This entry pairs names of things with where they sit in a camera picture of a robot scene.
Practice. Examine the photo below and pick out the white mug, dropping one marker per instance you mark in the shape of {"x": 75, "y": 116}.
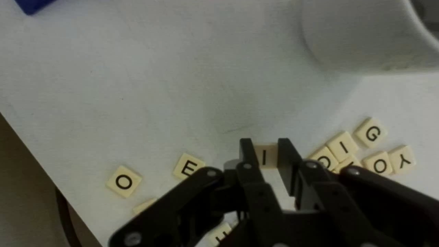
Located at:
{"x": 373, "y": 37}

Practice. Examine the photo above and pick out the letter tile O right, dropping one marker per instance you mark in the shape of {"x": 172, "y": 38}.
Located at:
{"x": 379, "y": 164}

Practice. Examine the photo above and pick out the letter tile o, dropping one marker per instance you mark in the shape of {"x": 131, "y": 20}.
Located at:
{"x": 379, "y": 164}
{"x": 124, "y": 182}

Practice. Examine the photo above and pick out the white table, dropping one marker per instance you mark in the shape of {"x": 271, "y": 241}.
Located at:
{"x": 90, "y": 86}

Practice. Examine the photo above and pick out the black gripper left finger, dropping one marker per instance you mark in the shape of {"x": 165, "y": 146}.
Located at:
{"x": 189, "y": 212}

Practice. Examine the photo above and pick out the letter tile i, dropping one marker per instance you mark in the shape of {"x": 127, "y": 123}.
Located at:
{"x": 344, "y": 146}
{"x": 267, "y": 156}

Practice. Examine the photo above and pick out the blue connect four grid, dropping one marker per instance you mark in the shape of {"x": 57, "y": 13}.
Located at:
{"x": 31, "y": 8}

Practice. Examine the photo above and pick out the letter tile H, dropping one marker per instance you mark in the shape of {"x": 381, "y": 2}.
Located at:
{"x": 219, "y": 234}

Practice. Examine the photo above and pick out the letter tile O left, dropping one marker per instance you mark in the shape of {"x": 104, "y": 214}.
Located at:
{"x": 124, "y": 182}

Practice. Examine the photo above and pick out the letter tile E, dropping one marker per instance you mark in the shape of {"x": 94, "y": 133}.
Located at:
{"x": 187, "y": 166}

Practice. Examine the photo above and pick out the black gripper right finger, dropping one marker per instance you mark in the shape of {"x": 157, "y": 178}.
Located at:
{"x": 364, "y": 209}

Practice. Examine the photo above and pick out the letter tile G top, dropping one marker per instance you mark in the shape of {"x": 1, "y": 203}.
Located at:
{"x": 371, "y": 133}

